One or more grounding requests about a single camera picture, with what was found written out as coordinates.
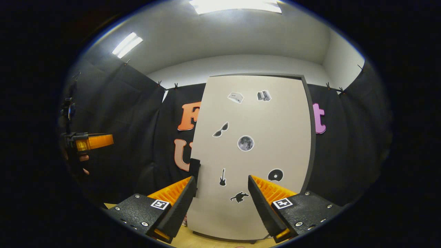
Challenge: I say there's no black backdrop cloth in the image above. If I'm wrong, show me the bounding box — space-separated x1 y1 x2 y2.
57 59 393 210

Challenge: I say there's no narrow ceiling light panel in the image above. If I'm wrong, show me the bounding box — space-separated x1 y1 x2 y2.
112 32 143 59

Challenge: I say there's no black door handle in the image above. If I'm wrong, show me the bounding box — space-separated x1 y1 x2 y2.
189 158 202 197

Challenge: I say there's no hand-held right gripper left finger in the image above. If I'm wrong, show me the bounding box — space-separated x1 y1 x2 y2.
103 176 197 244

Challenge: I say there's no grey cabinet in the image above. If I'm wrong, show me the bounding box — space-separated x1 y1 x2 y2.
191 73 317 244

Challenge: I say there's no beige cabinet door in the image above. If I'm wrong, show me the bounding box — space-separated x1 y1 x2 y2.
186 75 312 240

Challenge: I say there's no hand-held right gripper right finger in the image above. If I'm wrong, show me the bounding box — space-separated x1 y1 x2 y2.
248 175 345 243

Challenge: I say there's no row of black cloth clips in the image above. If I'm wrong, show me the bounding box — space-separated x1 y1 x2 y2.
124 59 365 95

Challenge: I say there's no large ceiling light panel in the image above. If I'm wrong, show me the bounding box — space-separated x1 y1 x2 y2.
189 0 282 15

